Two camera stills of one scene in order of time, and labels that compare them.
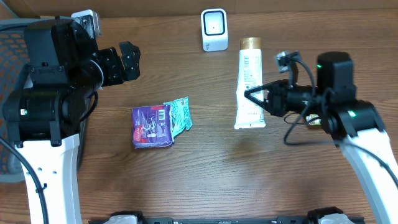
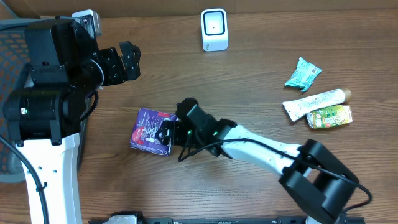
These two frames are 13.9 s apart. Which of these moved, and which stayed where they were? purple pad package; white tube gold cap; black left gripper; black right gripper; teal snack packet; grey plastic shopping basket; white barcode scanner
Moved: black right gripper; purple pad package; white tube gold cap; teal snack packet
Stayed: white barcode scanner; black left gripper; grey plastic shopping basket
